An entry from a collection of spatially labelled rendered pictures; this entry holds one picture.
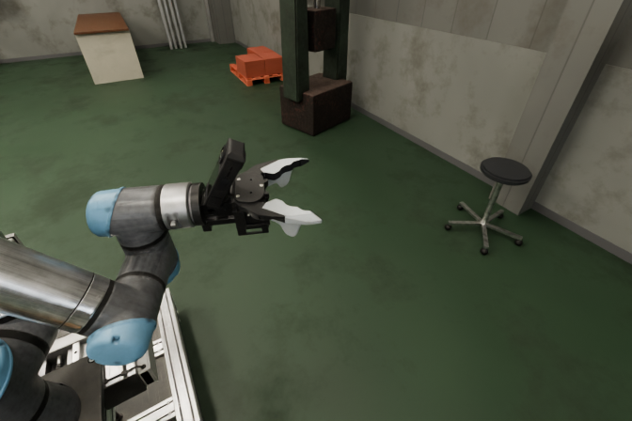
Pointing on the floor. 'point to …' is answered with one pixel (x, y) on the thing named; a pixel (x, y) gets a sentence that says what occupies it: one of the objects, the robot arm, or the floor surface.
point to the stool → (517, 173)
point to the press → (314, 39)
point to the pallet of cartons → (258, 66)
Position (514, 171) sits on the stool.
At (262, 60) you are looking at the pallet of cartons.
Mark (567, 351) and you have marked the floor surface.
